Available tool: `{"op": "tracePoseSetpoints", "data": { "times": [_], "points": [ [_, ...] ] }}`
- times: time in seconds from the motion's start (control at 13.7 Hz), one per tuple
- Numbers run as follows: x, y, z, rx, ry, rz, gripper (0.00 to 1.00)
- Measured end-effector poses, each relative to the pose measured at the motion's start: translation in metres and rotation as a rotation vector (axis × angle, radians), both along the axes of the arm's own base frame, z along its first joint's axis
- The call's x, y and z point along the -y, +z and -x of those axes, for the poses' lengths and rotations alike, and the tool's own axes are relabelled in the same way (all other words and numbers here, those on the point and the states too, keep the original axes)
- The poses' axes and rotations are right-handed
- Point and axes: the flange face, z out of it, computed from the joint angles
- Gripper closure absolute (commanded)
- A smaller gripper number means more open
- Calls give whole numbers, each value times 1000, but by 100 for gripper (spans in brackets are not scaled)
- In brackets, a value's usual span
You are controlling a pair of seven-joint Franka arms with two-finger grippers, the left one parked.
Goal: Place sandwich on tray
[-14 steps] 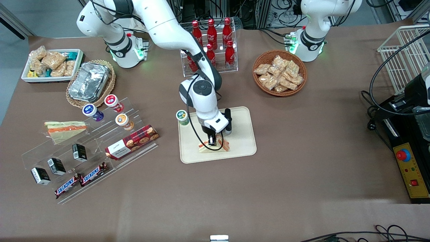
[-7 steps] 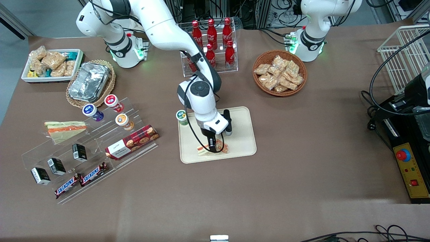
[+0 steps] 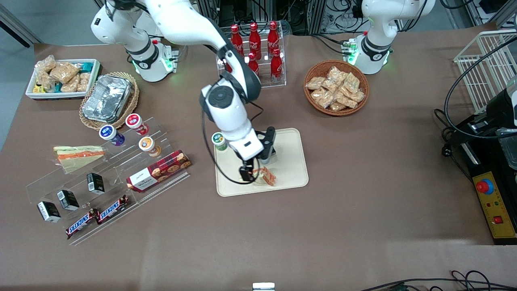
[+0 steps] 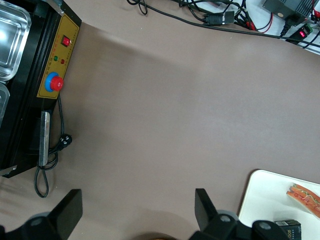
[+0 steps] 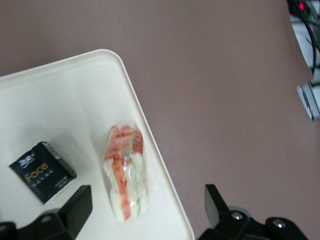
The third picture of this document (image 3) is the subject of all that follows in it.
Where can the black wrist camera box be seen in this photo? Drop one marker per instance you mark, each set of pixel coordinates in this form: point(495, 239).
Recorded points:
point(270, 139)

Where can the oval light wicker basket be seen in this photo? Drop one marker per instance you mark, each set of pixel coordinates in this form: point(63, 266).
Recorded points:
point(134, 101)

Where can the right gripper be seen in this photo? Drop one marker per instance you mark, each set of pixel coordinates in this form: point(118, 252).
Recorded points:
point(245, 173)

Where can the red cola bottle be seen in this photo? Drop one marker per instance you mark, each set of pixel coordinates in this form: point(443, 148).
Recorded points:
point(255, 38)
point(253, 64)
point(273, 38)
point(236, 38)
point(276, 68)

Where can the orange lid cup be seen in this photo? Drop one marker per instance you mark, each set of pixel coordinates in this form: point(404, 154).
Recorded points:
point(146, 144)

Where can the yellow snack packet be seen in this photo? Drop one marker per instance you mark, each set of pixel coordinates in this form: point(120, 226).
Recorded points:
point(38, 89)

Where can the clear acrylic stepped stand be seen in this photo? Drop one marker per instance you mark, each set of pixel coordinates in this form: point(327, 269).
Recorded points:
point(121, 161)

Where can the silver foil container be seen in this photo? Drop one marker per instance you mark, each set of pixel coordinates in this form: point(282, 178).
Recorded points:
point(107, 99)

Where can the red tartan cookie box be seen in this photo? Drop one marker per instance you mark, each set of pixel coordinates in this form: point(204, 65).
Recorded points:
point(157, 170)

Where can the teal snack packet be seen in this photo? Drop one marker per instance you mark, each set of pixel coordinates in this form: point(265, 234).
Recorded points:
point(85, 66)

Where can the triangle sandwich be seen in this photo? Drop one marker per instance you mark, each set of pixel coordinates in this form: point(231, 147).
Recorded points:
point(76, 158)
point(267, 177)

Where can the clear acrylic bottle rack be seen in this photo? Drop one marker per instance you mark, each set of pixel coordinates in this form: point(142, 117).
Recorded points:
point(270, 83)

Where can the yellow emergency stop panel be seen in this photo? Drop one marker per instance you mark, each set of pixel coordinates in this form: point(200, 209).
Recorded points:
point(499, 206)

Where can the clear bag of crackers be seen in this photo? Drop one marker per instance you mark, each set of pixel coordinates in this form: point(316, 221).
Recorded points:
point(337, 74)
point(337, 106)
point(352, 82)
point(346, 100)
point(315, 83)
point(357, 96)
point(330, 85)
point(322, 98)

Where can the red lid cup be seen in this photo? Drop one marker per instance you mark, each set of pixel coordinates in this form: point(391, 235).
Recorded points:
point(134, 120)

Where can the red emergency stop button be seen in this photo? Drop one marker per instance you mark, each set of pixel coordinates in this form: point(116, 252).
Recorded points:
point(484, 186)

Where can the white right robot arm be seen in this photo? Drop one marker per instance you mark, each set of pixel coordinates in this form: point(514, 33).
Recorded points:
point(230, 117)

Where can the black camera device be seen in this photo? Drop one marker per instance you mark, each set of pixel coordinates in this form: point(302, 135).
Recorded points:
point(499, 111)

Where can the black aluminium frame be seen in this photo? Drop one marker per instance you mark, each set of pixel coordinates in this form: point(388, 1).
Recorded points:
point(242, 12)

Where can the green lid cup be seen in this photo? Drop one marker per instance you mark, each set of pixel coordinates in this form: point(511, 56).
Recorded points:
point(218, 138)

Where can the small black white-label box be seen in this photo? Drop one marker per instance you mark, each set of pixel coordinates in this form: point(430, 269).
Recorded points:
point(49, 211)
point(95, 183)
point(68, 200)

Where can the brown snack bag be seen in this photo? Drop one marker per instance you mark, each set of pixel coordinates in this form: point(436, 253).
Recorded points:
point(64, 72)
point(46, 64)
point(84, 82)
point(70, 84)
point(44, 81)

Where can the beige plastic tray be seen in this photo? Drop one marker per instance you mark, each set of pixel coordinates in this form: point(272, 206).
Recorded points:
point(291, 169)

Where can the purple lid cup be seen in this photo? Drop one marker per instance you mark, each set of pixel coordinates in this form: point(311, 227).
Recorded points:
point(108, 132)

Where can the black base box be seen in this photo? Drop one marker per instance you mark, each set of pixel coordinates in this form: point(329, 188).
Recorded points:
point(482, 163)

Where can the round brown wicker basket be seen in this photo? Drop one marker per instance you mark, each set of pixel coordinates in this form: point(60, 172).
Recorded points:
point(319, 66)

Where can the grey diagonal metal bar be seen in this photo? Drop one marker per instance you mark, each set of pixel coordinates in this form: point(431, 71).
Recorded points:
point(20, 28)

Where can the Snickers chocolate bar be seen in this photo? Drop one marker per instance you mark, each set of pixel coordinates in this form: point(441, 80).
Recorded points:
point(80, 224)
point(112, 209)

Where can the white rectangular snack tray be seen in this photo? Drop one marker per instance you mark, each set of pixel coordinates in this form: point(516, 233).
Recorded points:
point(60, 96)

